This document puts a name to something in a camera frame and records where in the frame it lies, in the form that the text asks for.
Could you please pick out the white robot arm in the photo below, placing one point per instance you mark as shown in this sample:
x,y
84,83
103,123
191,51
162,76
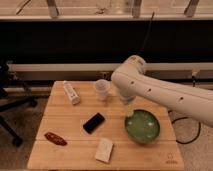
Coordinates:
x,y
131,81

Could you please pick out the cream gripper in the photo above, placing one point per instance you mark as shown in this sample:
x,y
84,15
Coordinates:
x,y
129,109

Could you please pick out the black rectangular phone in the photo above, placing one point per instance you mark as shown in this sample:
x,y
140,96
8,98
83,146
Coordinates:
x,y
93,123

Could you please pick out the white tube bottle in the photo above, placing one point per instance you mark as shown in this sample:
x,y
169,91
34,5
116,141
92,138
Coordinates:
x,y
71,93

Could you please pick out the red pepper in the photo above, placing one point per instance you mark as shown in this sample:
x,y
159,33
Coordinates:
x,y
55,139

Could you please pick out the green bowl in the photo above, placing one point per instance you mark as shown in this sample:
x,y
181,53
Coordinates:
x,y
141,126

